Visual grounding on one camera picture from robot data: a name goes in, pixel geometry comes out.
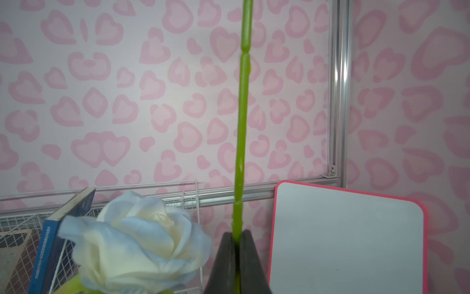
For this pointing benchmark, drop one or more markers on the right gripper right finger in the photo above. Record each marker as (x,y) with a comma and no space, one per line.
(252,278)

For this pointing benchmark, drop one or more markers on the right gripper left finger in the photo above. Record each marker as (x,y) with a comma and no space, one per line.
(223,274)

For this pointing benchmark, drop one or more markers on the blue white rose four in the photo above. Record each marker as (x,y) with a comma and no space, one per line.
(136,245)

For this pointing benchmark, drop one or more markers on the pink framed whiteboard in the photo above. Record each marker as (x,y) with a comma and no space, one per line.
(329,240)

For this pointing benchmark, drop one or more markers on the blue book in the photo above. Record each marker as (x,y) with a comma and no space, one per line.
(51,245)

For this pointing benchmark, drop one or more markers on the white calculator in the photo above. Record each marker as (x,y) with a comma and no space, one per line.
(16,264)

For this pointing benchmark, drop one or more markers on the white wire wall shelf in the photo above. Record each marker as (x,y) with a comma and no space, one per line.
(182,194)

